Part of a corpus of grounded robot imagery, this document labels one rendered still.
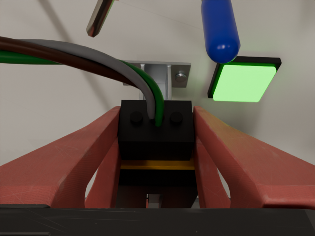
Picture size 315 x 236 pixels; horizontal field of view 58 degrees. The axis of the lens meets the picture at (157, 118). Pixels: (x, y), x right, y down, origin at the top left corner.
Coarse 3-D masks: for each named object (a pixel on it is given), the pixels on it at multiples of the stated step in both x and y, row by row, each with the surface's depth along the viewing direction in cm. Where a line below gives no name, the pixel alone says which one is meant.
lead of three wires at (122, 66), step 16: (0, 48) 7; (16, 48) 7; (32, 48) 7; (48, 48) 7; (64, 48) 7; (80, 48) 7; (32, 64) 7; (48, 64) 7; (64, 64) 7; (80, 64) 7; (96, 64) 8; (112, 64) 8; (128, 64) 9; (128, 80) 9; (144, 80) 9; (144, 96) 10; (160, 96) 10; (160, 112) 11
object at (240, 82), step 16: (224, 64) 18; (240, 64) 18; (256, 64) 18; (272, 64) 18; (224, 80) 19; (240, 80) 19; (256, 80) 19; (208, 96) 21; (224, 96) 20; (240, 96) 20; (256, 96) 20
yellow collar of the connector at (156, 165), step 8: (192, 152) 13; (128, 160) 13; (136, 160) 13; (144, 160) 13; (192, 160) 13; (120, 168) 13; (128, 168) 13; (136, 168) 13; (144, 168) 13; (152, 168) 13; (160, 168) 13; (168, 168) 13; (176, 168) 13; (184, 168) 13; (192, 168) 13
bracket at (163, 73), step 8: (136, 64) 19; (144, 64) 19; (152, 64) 19; (160, 64) 19; (168, 64) 19; (176, 64) 19; (184, 64) 19; (152, 72) 19; (160, 72) 19; (168, 72) 18; (176, 72) 19; (184, 72) 19; (160, 80) 20; (168, 80) 18; (176, 80) 20; (184, 80) 20; (160, 88) 20; (168, 88) 18; (168, 96) 17
